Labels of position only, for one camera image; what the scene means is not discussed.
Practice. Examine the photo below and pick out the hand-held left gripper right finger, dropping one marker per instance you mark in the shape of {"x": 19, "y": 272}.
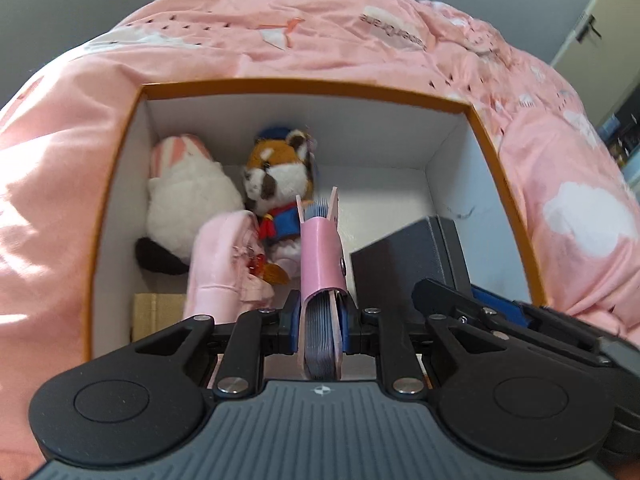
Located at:
{"x": 346, "y": 322}

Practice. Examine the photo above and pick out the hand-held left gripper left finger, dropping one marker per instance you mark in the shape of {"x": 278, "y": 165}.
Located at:
{"x": 295, "y": 322}

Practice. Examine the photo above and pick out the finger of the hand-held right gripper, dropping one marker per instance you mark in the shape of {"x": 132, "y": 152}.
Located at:
{"x": 500, "y": 305}
{"x": 450, "y": 300}

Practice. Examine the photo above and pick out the dark grey box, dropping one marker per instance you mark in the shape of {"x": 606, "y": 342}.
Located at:
{"x": 400, "y": 270}

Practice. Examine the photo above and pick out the pink pouch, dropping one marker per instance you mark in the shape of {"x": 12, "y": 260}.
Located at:
{"x": 215, "y": 260}

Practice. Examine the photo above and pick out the small brown cardboard box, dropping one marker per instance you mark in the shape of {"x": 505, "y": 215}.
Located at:
{"x": 157, "y": 315}

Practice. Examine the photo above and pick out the red panda plush toy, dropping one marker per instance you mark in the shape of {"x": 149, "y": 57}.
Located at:
{"x": 280, "y": 175}

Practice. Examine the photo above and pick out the white and pink plush toy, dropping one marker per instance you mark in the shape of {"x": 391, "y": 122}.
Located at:
{"x": 185, "y": 205}

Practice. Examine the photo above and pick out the orange cardboard box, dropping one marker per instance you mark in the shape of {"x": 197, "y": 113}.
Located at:
{"x": 110, "y": 240}

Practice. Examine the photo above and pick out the dark shelf with items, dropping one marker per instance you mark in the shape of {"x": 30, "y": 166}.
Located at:
{"x": 622, "y": 140}

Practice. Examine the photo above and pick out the pink printed blanket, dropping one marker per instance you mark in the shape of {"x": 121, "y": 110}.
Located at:
{"x": 75, "y": 185}

